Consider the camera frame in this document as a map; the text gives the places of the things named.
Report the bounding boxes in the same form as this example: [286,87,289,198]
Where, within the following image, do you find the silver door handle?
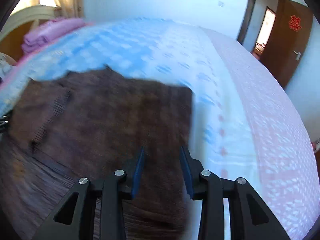
[293,51,301,61]

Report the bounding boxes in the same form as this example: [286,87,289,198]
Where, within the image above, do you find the folded purple blanket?
[21,18,86,54]

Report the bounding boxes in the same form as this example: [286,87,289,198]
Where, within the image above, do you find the white wall switch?
[218,1,225,7]

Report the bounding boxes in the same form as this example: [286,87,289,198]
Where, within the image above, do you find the brown knitted sweater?
[1,67,193,239]

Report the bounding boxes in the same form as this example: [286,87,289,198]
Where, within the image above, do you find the cream wooden headboard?
[1,5,61,61]

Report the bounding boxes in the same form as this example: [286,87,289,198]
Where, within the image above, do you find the brown wooden door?
[260,0,313,88]

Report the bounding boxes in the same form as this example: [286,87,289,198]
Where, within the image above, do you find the blue pink patterned bed sheet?
[1,18,319,239]

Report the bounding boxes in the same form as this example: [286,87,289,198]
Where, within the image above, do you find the red double happiness decoration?
[288,15,302,32]

